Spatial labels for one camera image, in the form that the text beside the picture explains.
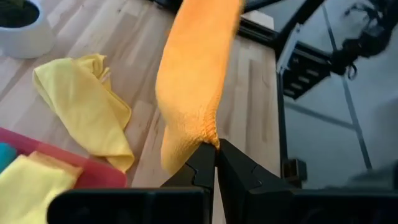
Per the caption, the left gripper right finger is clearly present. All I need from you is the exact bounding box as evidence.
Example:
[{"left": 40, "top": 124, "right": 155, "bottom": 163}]
[{"left": 217, "top": 139, "right": 398, "bottom": 224}]

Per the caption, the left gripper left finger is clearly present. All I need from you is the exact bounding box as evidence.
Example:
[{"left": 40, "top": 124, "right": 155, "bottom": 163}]
[{"left": 48, "top": 142, "right": 218, "bottom": 224}]

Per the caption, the pink plastic bin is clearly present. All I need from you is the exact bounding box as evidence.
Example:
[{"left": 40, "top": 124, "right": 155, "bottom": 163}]
[{"left": 0, "top": 126, "right": 128, "bottom": 190}]

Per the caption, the yellow microfiber towel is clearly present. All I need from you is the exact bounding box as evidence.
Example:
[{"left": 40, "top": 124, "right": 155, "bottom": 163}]
[
  {"left": 0, "top": 151, "right": 83, "bottom": 224},
  {"left": 32, "top": 53, "right": 136, "bottom": 174}
]

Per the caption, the orange microfiber towel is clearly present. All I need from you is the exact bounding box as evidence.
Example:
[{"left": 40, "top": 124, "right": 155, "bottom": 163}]
[{"left": 155, "top": 0, "right": 245, "bottom": 175}]

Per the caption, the teal microfiber towel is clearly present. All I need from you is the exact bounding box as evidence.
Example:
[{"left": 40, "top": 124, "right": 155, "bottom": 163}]
[{"left": 0, "top": 142, "right": 19, "bottom": 174}]

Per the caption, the black slotted box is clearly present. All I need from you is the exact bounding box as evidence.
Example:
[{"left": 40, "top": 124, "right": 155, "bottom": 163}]
[{"left": 282, "top": 41, "right": 333, "bottom": 101}]

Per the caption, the white plant pot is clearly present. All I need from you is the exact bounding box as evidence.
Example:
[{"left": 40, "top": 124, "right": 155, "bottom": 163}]
[{"left": 0, "top": 0, "right": 58, "bottom": 60}]

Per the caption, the small table-level camera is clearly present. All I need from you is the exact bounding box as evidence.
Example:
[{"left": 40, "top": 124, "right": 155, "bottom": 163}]
[{"left": 281, "top": 158, "right": 308, "bottom": 189}]

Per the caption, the silver frame bracket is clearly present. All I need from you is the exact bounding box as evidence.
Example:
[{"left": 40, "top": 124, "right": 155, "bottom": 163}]
[{"left": 275, "top": 23, "right": 302, "bottom": 76}]

